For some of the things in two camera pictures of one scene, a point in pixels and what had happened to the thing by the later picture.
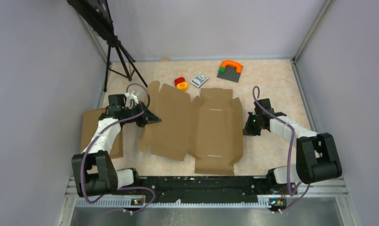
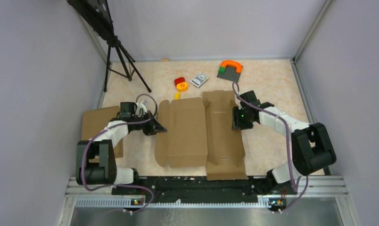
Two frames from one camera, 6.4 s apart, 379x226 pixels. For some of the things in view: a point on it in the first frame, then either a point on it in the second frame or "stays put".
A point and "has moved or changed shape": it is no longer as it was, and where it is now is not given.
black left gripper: [148, 117] → [154, 127]
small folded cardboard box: [90, 123] stays put
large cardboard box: [209, 130] has moved or changed shape
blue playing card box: [199, 80] stays put
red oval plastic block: [179, 80] stays put
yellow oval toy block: [182, 86] stays put
